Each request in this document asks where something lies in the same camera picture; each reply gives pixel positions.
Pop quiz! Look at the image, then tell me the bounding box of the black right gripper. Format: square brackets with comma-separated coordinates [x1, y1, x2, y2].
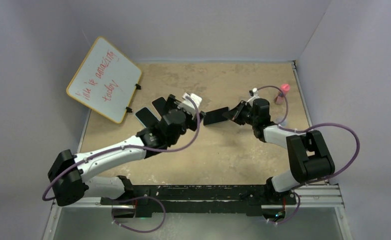
[222, 100, 258, 126]

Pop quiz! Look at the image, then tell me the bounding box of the black screen smartphone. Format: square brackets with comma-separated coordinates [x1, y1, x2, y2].
[203, 107, 230, 126]

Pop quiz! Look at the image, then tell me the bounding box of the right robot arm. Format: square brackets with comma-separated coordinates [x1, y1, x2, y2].
[223, 98, 335, 204]

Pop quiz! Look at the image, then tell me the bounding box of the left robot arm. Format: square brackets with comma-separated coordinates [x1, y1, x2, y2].
[42, 93, 205, 207]

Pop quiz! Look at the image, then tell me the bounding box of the pink cased smartphone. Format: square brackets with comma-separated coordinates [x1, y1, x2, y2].
[151, 96, 168, 116]

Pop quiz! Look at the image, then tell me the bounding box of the pink capped bottle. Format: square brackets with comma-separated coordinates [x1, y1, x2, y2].
[273, 83, 291, 105]

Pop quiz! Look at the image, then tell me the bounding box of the whiteboard with red writing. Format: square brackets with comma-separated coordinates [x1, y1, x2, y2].
[66, 36, 142, 124]

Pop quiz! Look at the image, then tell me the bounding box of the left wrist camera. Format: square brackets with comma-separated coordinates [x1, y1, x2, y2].
[179, 92, 203, 113]

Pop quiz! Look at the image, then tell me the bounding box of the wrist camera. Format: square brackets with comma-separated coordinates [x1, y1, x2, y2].
[247, 88, 260, 105]
[179, 92, 203, 113]

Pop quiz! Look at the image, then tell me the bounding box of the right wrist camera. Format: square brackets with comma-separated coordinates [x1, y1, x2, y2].
[247, 88, 260, 105]

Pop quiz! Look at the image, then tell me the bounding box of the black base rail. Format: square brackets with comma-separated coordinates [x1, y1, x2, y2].
[100, 177, 297, 218]

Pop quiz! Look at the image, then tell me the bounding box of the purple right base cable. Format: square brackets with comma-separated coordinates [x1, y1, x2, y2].
[265, 192, 301, 226]

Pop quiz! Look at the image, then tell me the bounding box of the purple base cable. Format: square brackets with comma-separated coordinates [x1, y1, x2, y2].
[110, 195, 167, 233]
[265, 192, 301, 226]

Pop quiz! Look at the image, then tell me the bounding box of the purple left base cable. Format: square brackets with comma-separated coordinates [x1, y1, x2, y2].
[110, 195, 167, 233]

